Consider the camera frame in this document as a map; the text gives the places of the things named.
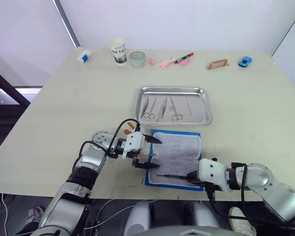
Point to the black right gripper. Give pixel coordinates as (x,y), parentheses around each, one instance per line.
(211,186)

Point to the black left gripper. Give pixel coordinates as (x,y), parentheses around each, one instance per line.
(137,159)

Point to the blue surgical instrument pack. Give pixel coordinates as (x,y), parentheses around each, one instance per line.
(177,152)

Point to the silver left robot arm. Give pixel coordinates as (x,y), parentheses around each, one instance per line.
(88,159)

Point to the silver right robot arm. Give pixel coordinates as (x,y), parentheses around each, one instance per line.
(260,177)

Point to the steel surgical scissors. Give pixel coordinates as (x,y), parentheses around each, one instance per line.
(174,107)

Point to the rectangular metal tray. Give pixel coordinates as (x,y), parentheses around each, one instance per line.
(199,118)

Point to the grey rounded robot leg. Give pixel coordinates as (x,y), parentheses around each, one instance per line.
(138,216)
(205,216)

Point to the long steel tweezers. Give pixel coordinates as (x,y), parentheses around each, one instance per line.
(162,109)

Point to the thin steel probe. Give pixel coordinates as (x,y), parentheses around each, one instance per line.
(188,106)

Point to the white sneaker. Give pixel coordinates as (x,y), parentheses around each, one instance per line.
(242,221)

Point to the pink highlighter pen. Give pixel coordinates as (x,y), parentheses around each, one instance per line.
(164,64)

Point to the small pink clips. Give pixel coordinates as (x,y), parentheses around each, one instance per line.
(150,61)

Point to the clear glass cup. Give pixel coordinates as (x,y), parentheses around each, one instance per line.
(137,60)

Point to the white pen with pink cap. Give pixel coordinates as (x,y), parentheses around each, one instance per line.
(171,59)

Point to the red and black marker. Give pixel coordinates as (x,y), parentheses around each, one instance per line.
(184,57)

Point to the printed paper cup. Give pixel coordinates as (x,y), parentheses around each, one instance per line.
(118,52)

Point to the brown wooden holder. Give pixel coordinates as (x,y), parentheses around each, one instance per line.
(218,64)

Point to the white and blue small bottle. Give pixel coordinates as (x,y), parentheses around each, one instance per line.
(84,56)

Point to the blue toy car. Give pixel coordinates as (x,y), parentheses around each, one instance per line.
(245,61)

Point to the grey sneaker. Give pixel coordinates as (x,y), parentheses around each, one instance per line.
(34,216)

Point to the dark brown diagonal beam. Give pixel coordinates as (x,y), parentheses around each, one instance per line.
(9,86)

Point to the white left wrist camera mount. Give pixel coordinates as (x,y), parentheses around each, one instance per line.
(135,142)

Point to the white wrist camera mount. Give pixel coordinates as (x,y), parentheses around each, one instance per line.
(211,169)
(135,142)

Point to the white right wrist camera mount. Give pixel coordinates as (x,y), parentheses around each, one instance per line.
(211,169)

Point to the dark window frame post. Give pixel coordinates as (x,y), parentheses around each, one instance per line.
(67,24)

